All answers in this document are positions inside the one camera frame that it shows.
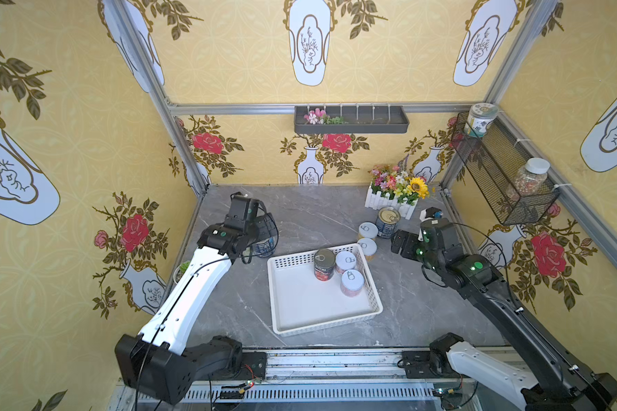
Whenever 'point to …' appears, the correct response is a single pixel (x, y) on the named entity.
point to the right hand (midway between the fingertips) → (408, 236)
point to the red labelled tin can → (324, 265)
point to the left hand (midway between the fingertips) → (251, 226)
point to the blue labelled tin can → (265, 248)
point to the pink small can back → (352, 282)
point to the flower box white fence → (391, 187)
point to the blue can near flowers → (386, 219)
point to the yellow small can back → (367, 230)
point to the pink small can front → (344, 261)
